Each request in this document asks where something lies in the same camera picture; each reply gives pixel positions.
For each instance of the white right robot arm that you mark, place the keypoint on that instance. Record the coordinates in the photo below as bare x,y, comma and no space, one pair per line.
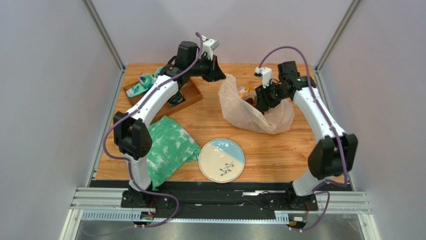
334,152

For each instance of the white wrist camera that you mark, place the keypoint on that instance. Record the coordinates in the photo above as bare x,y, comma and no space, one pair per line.
265,74
208,47

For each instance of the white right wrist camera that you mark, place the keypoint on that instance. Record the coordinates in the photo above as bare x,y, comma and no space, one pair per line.
265,74

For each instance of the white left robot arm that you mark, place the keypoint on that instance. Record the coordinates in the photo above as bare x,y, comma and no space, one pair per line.
130,129

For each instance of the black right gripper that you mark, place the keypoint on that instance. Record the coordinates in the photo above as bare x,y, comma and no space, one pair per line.
263,97

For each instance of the green white cloth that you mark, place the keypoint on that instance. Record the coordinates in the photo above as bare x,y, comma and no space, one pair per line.
171,147

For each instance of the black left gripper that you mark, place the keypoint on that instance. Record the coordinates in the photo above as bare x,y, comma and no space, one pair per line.
214,73

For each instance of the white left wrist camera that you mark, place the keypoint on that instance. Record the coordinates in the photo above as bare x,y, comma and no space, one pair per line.
208,47

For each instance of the aluminium frame rail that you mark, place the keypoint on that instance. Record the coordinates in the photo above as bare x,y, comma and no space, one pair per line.
96,18

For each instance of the red fake fruit bunch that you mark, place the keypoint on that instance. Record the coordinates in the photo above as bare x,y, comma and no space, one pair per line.
250,100

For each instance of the white teal patterned sock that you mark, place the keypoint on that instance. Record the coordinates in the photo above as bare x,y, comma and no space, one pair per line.
145,82

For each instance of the translucent white plastic bag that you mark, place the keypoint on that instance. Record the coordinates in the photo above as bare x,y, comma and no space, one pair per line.
241,114

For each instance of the cream and blue ceramic plate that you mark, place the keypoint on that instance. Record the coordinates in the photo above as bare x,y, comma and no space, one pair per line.
221,160

